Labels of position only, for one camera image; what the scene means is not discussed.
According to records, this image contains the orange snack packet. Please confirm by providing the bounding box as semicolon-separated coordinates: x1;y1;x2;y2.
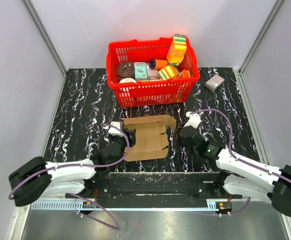
173;69;191;80

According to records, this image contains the pink small food box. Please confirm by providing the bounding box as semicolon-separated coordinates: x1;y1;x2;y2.
146;63;160;81

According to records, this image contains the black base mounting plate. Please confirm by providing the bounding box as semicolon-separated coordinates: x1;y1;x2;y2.
65;171;244;201

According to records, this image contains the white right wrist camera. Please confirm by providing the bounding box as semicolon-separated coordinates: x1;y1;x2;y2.
183;111;202;129

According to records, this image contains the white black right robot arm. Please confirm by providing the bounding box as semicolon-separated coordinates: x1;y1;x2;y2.
177;125;291;217

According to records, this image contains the teal small carton box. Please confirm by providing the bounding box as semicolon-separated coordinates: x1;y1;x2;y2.
133;61;148;81

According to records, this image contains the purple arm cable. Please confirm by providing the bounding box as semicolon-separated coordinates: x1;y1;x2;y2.
7;123;131;230
187;108;291;217

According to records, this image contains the red plastic shopping basket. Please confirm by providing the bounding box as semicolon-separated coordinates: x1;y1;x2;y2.
106;34;200;108

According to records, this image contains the aluminium frame rail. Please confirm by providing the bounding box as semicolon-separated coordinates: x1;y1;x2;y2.
19;179;291;211

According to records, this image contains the brown round chocolate cake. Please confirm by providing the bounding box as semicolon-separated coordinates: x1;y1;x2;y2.
116;61;135;79

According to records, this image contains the brown cardboard box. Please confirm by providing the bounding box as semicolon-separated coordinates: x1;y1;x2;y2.
123;115;177;162

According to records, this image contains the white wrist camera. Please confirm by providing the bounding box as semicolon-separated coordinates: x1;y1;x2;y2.
103;121;124;137
183;111;202;129

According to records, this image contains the white round lid container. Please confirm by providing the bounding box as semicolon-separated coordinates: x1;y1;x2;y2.
119;77;137;84

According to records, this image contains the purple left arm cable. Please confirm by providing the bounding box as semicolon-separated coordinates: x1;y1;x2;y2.
7;123;131;230

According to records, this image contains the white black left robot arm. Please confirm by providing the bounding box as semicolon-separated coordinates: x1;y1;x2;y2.
8;124;136;207

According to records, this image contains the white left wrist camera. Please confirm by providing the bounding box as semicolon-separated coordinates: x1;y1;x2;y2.
103;121;124;137

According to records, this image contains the tall orange sponge box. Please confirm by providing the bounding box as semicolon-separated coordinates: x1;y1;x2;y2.
166;34;187;67

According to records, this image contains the yellow green sponge pack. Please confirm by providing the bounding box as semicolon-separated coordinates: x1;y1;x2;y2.
158;65;180;80

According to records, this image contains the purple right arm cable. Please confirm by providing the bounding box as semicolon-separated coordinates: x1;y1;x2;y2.
187;108;291;217

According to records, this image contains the white wrapped tissue pack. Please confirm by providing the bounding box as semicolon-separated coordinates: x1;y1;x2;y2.
204;75;225;92

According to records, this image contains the orange cylindrical can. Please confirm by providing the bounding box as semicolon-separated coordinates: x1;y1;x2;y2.
149;59;169;70

